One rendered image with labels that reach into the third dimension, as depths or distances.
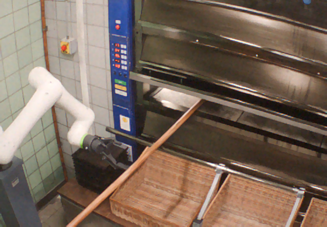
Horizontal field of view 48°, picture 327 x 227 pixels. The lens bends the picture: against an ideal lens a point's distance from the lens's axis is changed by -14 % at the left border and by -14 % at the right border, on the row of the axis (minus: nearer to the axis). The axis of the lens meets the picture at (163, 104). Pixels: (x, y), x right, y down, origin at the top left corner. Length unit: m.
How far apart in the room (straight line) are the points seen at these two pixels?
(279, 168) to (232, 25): 0.90
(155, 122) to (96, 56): 0.58
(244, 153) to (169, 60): 0.71
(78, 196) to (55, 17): 1.28
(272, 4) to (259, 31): 0.18
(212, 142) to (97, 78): 0.88
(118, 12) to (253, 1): 0.85
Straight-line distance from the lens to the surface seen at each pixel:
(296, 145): 2.32
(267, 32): 2.09
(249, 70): 2.21
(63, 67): 3.02
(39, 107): 1.90
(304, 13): 2.01
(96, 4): 2.61
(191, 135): 2.58
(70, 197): 2.82
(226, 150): 2.51
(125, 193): 2.72
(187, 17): 2.25
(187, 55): 2.34
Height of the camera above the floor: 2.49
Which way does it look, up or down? 31 degrees down
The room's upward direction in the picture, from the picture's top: straight up
